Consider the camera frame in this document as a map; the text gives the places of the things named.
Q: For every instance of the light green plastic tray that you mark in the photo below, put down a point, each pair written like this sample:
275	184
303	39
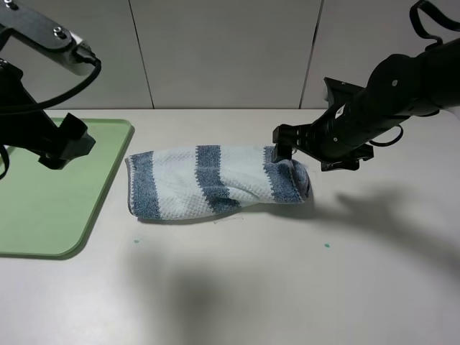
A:
50	213

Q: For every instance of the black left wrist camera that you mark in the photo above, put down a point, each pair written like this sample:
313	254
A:
43	35

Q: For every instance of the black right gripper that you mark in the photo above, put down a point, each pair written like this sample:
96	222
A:
398	88

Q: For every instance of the blue white striped towel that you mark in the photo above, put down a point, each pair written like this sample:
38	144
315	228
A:
183	184

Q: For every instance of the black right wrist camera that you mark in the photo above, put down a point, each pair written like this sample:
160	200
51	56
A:
339	92

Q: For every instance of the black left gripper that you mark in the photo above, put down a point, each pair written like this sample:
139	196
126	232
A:
55	145

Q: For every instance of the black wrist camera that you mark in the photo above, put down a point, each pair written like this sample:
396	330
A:
43	35
339	92

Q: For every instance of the clear plastic tag fastener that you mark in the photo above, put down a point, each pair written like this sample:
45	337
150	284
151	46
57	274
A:
229	218

